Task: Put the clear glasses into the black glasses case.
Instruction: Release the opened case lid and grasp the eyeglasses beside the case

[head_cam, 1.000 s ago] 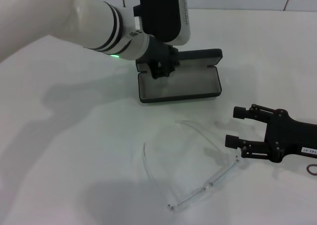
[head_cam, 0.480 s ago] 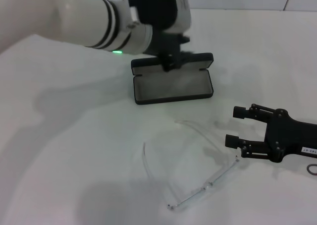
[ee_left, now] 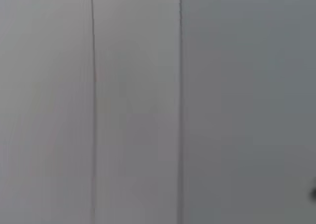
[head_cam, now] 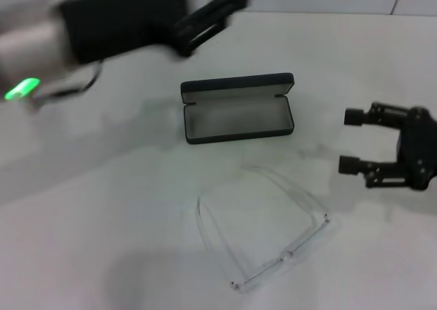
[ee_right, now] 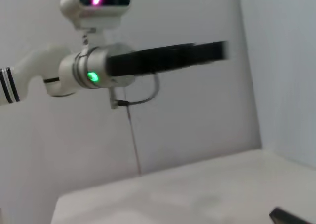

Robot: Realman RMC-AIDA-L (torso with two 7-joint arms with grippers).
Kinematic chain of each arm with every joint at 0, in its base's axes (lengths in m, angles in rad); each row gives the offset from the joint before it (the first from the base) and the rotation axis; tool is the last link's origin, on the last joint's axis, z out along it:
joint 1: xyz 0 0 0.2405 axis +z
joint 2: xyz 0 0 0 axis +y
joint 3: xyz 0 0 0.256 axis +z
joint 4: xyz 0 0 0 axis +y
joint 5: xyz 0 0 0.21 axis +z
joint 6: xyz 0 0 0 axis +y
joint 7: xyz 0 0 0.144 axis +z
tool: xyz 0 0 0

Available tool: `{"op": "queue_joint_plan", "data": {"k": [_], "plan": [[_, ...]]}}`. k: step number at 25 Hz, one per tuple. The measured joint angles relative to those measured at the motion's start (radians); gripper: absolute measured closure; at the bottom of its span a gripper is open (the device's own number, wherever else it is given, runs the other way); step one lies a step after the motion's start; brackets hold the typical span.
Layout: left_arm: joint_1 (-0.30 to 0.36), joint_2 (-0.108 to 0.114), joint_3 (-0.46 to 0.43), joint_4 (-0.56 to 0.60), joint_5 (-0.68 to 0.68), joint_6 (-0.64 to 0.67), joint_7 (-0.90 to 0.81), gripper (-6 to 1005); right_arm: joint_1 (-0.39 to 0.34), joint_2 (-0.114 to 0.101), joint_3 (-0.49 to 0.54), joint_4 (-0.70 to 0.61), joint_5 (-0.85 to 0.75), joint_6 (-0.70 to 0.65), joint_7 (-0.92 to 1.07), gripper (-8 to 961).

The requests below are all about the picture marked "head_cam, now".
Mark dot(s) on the black glasses case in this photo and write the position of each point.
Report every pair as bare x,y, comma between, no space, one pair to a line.
239,119

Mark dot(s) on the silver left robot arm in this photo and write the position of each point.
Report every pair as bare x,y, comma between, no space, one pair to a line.
30,47

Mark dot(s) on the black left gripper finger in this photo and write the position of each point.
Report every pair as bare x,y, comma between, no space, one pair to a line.
235,2

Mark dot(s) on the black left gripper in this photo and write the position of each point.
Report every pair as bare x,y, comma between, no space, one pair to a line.
119,23

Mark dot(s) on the clear white glasses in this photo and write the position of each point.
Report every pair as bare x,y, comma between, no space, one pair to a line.
290,254

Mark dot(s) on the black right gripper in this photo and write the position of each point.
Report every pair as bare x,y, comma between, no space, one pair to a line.
418,146

